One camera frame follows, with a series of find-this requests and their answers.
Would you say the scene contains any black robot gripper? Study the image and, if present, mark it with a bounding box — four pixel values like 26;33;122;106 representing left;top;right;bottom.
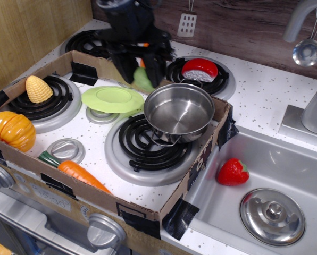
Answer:
95;1;174;88

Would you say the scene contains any green toy broccoli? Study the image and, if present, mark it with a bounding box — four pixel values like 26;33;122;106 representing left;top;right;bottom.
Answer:
133;67;155;93

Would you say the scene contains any stainless steel pot lid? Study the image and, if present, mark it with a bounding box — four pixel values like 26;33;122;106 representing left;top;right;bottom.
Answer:
239;188;306;247

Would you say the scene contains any small orange carrot top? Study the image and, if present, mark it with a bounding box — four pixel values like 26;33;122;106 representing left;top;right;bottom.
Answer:
140;42;149;67

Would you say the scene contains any green plastic plate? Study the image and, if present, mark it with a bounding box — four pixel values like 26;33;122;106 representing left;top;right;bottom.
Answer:
81;86;144;113

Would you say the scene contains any back left black burner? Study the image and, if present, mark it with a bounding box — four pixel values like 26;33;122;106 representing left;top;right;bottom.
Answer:
60;30;111;60

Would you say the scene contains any black burner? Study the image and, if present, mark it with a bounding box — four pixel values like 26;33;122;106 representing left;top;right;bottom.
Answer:
166;56;236;100
60;30;111;60
3;75;82;134
104;114;201;187

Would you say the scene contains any red white toy cheese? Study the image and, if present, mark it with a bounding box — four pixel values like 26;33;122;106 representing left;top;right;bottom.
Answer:
181;58;219;82

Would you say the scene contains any hanging metal spatula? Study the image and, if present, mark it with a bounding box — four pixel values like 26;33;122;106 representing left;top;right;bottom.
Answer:
177;1;197;38

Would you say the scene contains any grey stove knob under plate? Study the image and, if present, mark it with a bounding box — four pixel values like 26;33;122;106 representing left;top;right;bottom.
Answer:
86;107;120;125

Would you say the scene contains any back right black burner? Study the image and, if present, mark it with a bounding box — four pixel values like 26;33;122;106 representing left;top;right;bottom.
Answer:
166;56;236;100

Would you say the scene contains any front right black burner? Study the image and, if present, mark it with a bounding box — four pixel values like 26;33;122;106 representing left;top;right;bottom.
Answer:
104;114;201;187

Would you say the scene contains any front left black burner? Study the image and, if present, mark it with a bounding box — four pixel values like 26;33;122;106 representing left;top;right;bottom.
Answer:
3;75;82;134

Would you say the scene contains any yellow toy corn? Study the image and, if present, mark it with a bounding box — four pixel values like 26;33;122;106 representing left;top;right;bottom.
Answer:
25;75;53;104

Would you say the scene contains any grey stove knob front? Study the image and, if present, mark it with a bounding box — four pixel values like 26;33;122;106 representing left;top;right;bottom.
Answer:
47;138;86;164

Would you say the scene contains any orange toy carrot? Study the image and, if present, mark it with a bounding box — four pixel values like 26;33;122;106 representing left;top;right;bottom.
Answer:
38;151;111;194

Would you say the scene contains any orange toy pumpkin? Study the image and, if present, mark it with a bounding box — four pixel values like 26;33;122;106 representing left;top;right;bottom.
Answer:
0;111;36;152

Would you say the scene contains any red toy strawberry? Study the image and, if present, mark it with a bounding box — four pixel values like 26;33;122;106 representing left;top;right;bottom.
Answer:
218;158;249;186

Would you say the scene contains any cardboard fence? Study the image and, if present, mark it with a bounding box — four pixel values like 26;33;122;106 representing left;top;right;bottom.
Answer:
0;49;240;241

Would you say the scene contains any grey sink basin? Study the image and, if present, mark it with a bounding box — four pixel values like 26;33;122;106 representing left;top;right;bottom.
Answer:
187;127;317;254

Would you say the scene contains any hanging metal ladle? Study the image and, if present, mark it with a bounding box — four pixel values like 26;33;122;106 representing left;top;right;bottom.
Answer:
292;9;317;67

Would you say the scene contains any grey oven knob right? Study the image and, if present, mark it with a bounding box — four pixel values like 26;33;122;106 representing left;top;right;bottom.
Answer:
87;213;126;250

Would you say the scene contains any grey toy faucet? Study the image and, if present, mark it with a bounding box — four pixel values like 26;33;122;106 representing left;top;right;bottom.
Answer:
279;1;317;144

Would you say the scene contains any grey oven door handle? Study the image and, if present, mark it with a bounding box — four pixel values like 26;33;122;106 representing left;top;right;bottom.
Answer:
0;192;93;254

